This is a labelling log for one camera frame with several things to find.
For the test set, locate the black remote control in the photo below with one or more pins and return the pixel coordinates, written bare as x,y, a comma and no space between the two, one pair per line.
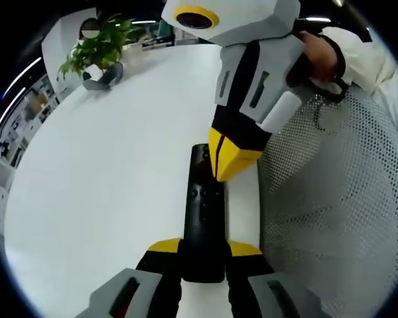
204,232

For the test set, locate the grey mesh chair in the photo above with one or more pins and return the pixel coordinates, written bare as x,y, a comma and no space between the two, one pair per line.
335,198

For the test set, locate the person's right hand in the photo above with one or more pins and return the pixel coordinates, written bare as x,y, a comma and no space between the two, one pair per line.
318,56

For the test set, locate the white plant pot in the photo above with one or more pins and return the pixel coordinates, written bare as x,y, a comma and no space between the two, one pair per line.
93,71

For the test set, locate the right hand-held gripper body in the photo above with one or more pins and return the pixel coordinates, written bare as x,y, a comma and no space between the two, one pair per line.
245,20

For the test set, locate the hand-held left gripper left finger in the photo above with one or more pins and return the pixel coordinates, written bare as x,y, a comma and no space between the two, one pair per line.
142,291

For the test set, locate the green potted plant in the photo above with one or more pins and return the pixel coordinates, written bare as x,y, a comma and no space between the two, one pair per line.
99,46

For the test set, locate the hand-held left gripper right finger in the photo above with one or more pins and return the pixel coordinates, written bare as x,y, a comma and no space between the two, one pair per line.
258,291

